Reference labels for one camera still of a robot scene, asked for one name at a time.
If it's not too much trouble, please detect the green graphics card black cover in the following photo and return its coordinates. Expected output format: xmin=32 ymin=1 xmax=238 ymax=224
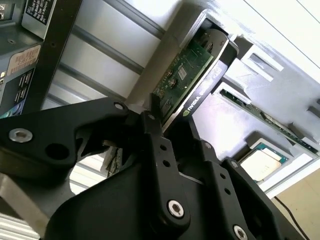
xmin=102 ymin=27 xmax=239 ymax=186

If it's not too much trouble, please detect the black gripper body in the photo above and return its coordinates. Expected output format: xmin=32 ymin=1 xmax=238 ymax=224
xmin=48 ymin=162 xmax=227 ymax=240

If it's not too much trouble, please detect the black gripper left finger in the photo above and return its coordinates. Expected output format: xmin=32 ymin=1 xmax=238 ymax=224
xmin=0 ymin=94 xmax=193 ymax=227

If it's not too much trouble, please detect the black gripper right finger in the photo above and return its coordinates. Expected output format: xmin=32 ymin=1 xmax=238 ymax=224
xmin=166 ymin=117 xmax=305 ymax=240

